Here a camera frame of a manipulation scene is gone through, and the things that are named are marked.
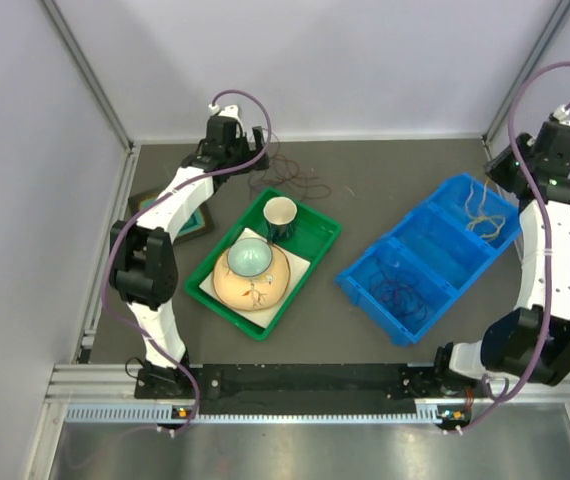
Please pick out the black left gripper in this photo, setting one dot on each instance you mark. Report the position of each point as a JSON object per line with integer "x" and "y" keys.
{"x": 249, "y": 155}

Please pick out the aluminium frame rail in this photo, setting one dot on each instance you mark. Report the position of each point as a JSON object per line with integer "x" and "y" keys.
{"x": 268, "y": 421}

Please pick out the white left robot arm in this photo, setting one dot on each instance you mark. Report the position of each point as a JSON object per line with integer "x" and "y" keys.
{"x": 143, "y": 268}

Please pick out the teal square ceramic plate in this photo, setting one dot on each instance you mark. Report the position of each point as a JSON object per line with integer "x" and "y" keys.
{"x": 199, "y": 223}

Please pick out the beige painted ceramic plate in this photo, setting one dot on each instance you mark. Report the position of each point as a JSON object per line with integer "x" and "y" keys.
{"x": 256, "y": 293}

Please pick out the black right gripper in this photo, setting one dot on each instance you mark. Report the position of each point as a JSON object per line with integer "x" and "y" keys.
{"x": 496, "y": 168}

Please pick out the green plastic tray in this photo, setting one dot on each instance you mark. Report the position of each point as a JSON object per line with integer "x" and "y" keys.
{"x": 314, "y": 234}

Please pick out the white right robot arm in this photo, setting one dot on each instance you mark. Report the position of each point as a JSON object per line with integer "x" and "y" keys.
{"x": 532, "y": 341}

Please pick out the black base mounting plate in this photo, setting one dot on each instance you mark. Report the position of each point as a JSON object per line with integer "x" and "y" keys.
{"x": 300, "y": 389}

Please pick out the blue divided plastic bin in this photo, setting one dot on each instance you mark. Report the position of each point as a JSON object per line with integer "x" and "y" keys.
{"x": 407, "y": 280}

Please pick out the light blue ceramic bowl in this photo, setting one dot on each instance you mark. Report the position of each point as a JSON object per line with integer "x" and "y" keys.
{"x": 249, "y": 257}

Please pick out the dark green white-lined mug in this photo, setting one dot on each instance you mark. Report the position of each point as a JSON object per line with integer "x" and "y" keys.
{"x": 280, "y": 215}

